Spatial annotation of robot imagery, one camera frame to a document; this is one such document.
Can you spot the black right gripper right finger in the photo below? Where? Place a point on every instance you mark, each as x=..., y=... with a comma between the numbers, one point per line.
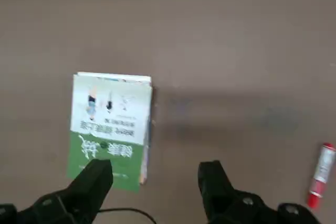
x=220, y=197

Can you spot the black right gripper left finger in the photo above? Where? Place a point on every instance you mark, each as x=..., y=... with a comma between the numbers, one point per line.
x=78, y=195

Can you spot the green and white book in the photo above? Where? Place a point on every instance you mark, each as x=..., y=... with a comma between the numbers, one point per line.
x=105, y=119

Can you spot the red and white marker pen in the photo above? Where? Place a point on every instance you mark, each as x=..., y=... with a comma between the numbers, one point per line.
x=323, y=171

